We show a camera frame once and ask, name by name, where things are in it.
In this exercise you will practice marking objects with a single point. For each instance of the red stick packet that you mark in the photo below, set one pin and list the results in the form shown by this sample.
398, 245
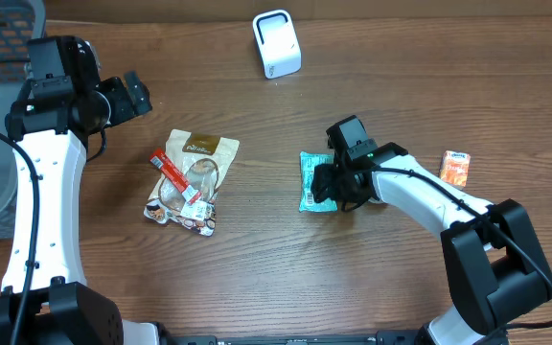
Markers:
166, 166

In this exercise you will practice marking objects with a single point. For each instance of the orange small packet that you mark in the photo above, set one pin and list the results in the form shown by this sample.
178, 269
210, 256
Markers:
455, 168

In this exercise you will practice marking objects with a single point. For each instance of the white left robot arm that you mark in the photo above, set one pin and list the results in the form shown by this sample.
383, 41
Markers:
44, 296

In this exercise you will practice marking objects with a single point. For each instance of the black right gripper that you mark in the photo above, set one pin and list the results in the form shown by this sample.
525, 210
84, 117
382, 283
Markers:
328, 188

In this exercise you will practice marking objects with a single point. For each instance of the white barcode scanner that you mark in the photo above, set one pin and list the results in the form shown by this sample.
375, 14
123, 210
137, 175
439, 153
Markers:
277, 43

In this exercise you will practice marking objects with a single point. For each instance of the teal snack packet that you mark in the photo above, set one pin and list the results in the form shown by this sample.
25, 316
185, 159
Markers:
308, 162

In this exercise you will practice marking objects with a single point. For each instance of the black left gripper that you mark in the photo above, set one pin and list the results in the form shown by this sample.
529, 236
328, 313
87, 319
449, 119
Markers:
129, 96

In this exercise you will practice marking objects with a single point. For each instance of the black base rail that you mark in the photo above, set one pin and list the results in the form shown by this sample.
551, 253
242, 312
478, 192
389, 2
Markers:
295, 339

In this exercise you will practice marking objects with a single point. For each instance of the beige cookie pouch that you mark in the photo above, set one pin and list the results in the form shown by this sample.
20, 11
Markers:
204, 160

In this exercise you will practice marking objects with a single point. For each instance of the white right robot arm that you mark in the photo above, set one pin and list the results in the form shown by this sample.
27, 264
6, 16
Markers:
498, 276

